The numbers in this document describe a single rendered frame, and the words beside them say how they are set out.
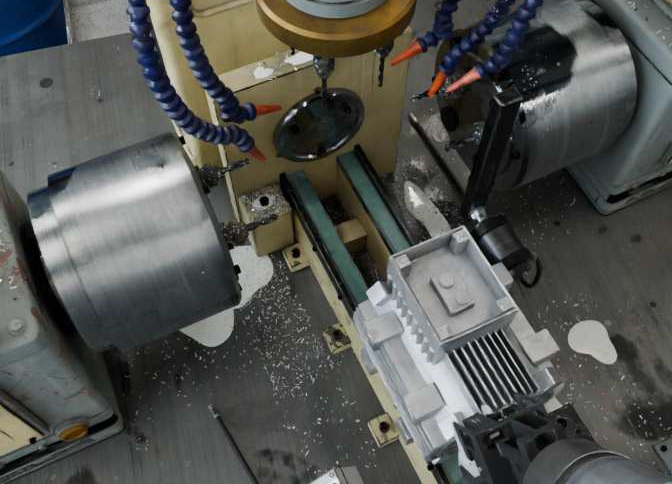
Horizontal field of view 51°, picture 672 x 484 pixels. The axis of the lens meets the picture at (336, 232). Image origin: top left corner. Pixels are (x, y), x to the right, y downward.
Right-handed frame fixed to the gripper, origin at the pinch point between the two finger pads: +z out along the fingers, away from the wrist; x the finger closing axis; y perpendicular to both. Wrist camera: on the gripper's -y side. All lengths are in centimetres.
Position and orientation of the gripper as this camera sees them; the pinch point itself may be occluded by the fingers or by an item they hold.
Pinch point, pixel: (474, 452)
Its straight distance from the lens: 80.7
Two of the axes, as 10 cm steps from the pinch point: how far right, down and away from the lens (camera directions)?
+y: -3.7, -9.3, -0.4
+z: -2.2, 0.5, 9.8
